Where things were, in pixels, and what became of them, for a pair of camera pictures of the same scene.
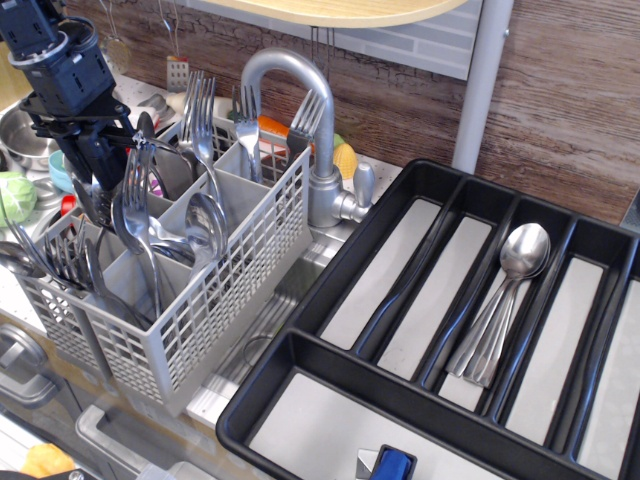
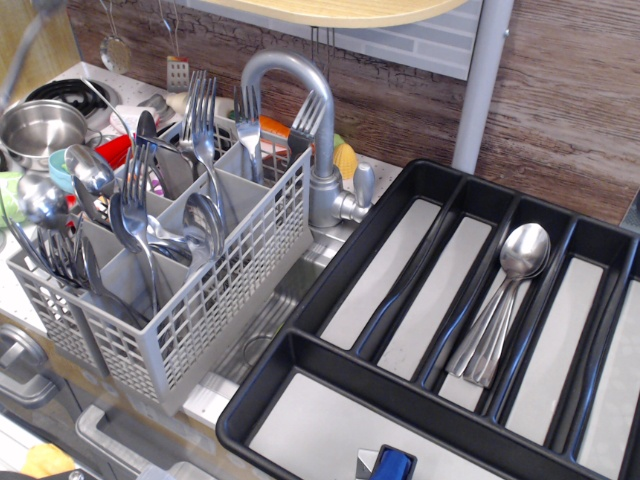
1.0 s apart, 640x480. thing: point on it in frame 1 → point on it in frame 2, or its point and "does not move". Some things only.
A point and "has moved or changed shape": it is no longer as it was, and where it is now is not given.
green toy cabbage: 18,198 does not move
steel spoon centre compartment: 206,230 does not move
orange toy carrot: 271,125 does not move
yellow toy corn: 346,160 does not move
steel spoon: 16,259 → 44,204
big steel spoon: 120,211 has moved or changed shape
